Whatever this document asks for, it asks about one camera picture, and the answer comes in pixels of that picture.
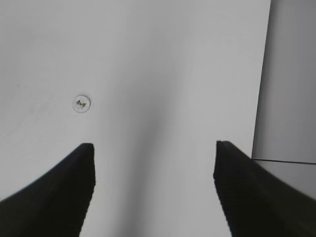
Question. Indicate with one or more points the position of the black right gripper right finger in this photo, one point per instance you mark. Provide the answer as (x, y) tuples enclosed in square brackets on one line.
[(255, 202)]

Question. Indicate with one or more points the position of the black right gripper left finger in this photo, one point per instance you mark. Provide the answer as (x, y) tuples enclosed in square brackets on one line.
[(56, 204)]

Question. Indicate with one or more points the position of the white bottle cap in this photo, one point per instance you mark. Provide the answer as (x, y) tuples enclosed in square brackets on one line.
[(81, 104)]

